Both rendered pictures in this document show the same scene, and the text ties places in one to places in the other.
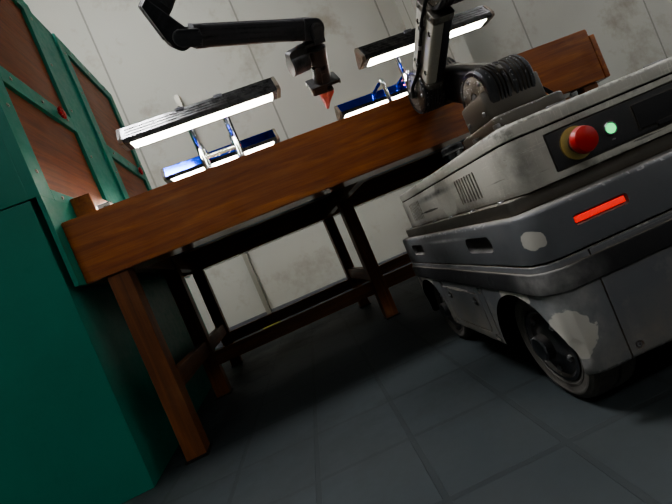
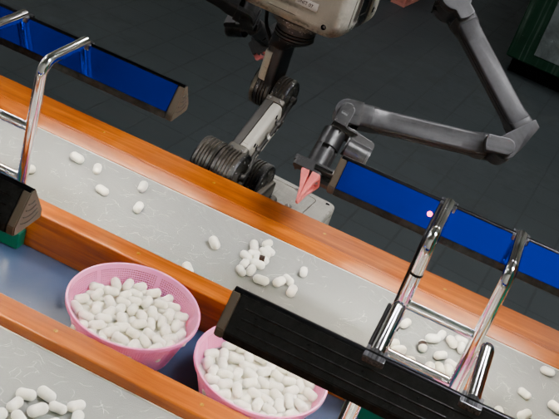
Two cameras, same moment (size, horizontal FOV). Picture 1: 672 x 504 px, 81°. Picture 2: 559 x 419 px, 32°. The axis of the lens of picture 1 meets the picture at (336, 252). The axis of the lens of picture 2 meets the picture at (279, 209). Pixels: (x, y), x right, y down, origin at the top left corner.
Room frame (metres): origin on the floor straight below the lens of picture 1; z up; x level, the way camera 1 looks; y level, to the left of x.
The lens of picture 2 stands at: (3.19, 0.47, 1.94)
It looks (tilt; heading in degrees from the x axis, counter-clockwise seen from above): 30 degrees down; 200
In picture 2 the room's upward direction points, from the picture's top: 19 degrees clockwise
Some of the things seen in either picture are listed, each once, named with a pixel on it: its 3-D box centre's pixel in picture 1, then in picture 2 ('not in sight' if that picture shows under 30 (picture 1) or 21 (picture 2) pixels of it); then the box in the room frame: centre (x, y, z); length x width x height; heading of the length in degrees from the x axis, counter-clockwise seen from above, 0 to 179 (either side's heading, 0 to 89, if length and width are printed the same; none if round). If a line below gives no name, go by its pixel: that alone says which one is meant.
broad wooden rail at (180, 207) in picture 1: (360, 147); (270, 247); (1.29, -0.21, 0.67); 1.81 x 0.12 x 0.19; 99
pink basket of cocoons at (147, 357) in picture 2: not in sight; (129, 322); (1.85, -0.24, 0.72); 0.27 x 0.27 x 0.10
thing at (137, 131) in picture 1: (201, 111); (480, 234); (1.49, 0.26, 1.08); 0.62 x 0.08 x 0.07; 99
